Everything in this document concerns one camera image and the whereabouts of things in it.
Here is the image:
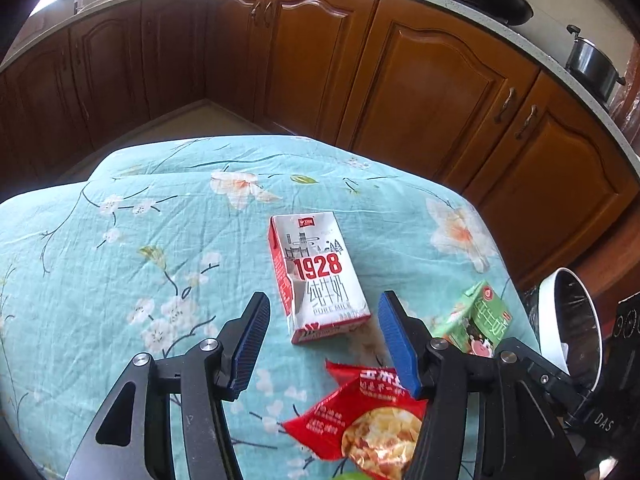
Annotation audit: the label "red snack packet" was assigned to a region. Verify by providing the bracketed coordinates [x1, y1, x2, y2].
[282, 359, 430, 478]

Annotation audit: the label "red and white milk carton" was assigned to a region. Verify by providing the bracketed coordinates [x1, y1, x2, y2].
[267, 212, 372, 346]

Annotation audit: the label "wooden lower cabinets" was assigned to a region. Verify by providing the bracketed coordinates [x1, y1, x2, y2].
[0, 0, 640, 291]

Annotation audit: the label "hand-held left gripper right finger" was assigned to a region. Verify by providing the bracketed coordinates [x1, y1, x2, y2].
[377, 290, 586, 480]

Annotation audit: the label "steel cooking pot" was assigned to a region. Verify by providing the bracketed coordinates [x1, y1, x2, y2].
[565, 25, 627, 103]

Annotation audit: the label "white bin with black bag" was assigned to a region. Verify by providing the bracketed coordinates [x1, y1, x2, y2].
[522, 266, 604, 392]

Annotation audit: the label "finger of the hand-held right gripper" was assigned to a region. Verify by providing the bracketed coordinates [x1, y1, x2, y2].
[500, 337, 596, 416]

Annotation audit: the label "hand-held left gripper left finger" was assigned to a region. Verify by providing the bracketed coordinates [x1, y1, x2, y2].
[65, 291, 272, 480]

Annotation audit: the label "flattened green milk carton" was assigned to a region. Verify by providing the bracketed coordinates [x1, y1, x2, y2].
[431, 280, 514, 359]

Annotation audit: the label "teal floral tablecloth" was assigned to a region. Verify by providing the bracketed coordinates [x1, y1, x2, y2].
[0, 134, 543, 480]

